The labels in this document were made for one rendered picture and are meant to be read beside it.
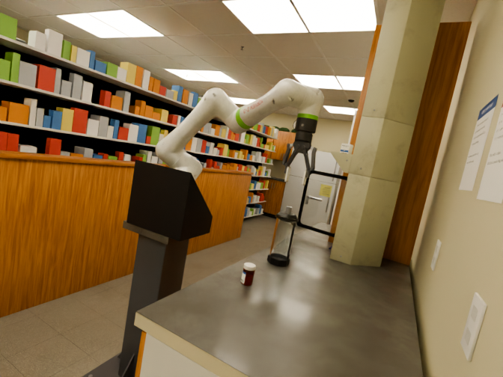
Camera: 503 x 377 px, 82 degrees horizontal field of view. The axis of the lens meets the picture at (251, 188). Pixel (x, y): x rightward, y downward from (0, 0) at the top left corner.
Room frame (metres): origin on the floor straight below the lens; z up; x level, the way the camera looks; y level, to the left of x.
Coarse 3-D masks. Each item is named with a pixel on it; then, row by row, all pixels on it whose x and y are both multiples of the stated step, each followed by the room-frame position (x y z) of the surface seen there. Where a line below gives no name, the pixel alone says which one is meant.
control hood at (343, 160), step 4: (332, 152) 1.57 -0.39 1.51; (336, 152) 1.57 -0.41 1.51; (336, 156) 1.56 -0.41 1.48; (340, 156) 1.55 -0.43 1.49; (344, 156) 1.54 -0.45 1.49; (348, 156) 1.54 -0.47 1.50; (352, 156) 1.53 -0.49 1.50; (336, 160) 1.56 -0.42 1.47; (340, 160) 1.55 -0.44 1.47; (344, 160) 1.54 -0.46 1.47; (348, 160) 1.53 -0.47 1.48; (340, 164) 1.55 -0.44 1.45; (344, 164) 1.54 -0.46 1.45; (348, 164) 1.53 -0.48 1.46; (344, 168) 1.54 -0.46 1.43; (348, 168) 1.53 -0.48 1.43; (344, 172) 1.54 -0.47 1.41; (348, 172) 1.53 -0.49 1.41
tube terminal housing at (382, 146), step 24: (360, 120) 1.53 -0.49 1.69; (384, 120) 1.48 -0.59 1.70; (360, 144) 1.52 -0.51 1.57; (384, 144) 1.49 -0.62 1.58; (408, 144) 1.54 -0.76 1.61; (360, 168) 1.50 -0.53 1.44; (384, 168) 1.50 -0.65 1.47; (360, 192) 1.49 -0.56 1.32; (384, 192) 1.51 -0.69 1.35; (360, 216) 1.48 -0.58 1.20; (384, 216) 1.52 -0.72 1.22; (336, 240) 1.52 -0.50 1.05; (360, 240) 1.49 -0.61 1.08; (384, 240) 1.54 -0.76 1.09; (360, 264) 1.50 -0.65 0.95
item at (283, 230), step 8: (280, 216) 1.27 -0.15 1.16; (280, 224) 1.27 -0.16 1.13; (288, 224) 1.26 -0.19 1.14; (280, 232) 1.27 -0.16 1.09; (288, 232) 1.26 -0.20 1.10; (272, 240) 1.30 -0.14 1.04; (280, 240) 1.27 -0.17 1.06; (288, 240) 1.27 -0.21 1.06; (272, 248) 1.28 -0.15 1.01; (280, 248) 1.26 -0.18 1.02; (272, 256) 1.28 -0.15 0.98; (280, 256) 1.26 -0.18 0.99
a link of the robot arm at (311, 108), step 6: (306, 90) 1.23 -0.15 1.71; (312, 90) 1.25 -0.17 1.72; (318, 90) 1.27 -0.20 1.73; (306, 96) 1.23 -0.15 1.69; (312, 96) 1.24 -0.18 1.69; (318, 96) 1.26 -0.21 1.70; (306, 102) 1.24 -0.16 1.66; (312, 102) 1.25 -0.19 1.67; (318, 102) 1.26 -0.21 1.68; (300, 108) 1.27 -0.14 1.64; (306, 108) 1.26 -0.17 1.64; (312, 108) 1.26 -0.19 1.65; (318, 108) 1.27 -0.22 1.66; (300, 114) 1.28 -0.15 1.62; (306, 114) 1.26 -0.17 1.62; (312, 114) 1.26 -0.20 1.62; (318, 114) 1.29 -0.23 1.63
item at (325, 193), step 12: (312, 180) 1.95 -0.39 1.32; (324, 180) 1.91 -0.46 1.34; (336, 180) 1.86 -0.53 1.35; (312, 192) 1.94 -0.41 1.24; (324, 192) 1.90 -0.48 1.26; (336, 192) 1.85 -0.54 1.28; (312, 204) 1.93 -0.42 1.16; (324, 204) 1.89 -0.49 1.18; (336, 204) 1.85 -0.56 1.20; (312, 216) 1.92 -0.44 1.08; (324, 216) 1.88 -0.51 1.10; (336, 216) 1.84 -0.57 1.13; (324, 228) 1.87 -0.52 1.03
